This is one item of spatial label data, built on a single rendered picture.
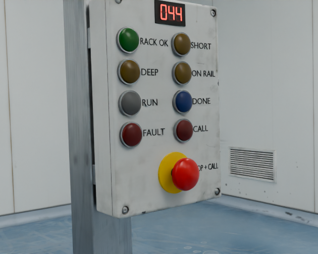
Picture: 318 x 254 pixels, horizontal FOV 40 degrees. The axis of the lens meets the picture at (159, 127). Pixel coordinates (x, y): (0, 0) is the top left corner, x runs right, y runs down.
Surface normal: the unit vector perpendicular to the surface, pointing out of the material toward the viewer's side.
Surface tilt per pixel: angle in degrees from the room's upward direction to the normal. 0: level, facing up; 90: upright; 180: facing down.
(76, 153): 90
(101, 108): 90
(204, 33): 90
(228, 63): 90
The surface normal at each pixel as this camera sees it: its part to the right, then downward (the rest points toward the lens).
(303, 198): -0.80, 0.05
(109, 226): 0.62, 0.02
